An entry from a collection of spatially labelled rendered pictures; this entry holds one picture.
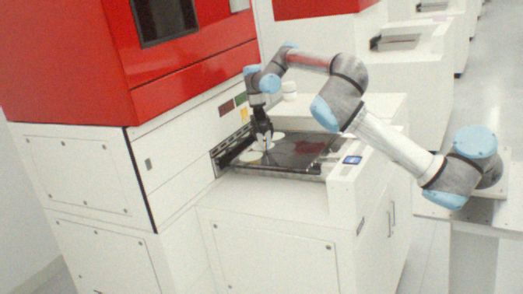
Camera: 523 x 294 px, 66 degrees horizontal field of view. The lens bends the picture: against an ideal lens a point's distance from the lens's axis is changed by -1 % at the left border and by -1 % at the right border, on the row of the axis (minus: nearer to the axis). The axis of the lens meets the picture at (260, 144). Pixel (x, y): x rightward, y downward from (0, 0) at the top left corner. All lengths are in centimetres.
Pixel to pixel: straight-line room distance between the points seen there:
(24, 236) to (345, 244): 212
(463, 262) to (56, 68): 154
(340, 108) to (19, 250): 227
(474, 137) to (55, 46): 131
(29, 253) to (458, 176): 251
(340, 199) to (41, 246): 216
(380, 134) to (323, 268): 51
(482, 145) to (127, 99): 104
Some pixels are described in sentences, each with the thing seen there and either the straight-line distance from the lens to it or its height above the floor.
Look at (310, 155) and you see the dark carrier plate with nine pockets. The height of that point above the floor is 90.
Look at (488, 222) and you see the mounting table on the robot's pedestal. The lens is 138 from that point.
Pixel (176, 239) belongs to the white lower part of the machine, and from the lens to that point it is 156.
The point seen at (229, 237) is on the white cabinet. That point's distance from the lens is 159.
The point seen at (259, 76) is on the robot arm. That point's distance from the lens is 156.
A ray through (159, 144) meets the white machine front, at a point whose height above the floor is 111.
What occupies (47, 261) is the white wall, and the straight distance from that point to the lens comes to 308.
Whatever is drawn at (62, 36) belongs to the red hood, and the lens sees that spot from 142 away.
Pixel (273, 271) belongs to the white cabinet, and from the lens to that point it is 158.
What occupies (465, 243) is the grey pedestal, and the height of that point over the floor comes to 63.
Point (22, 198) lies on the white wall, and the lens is 289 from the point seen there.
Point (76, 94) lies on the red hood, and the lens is 146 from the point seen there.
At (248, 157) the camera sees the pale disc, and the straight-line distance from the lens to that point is 171.
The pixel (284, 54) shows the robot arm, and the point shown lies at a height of 131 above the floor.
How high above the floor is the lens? 158
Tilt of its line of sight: 22 degrees down
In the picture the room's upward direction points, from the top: 10 degrees counter-clockwise
